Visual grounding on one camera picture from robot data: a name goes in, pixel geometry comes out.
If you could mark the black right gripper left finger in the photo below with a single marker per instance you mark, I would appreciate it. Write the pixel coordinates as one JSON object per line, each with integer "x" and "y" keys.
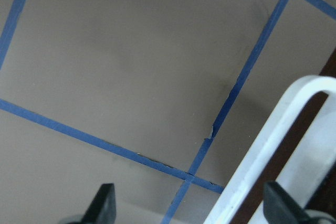
{"x": 103, "y": 207}

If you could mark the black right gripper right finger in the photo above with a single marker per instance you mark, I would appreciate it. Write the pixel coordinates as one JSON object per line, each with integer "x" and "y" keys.
{"x": 279, "y": 207}

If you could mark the white drawer handle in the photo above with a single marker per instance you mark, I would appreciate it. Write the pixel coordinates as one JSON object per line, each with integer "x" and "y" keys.
{"x": 288, "y": 173}

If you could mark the dark wooden drawer cabinet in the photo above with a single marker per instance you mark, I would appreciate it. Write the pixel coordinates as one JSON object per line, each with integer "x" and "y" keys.
{"x": 323, "y": 197}

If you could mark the brown paper table mat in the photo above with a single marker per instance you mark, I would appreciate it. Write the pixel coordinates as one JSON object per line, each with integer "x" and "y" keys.
{"x": 150, "y": 76}

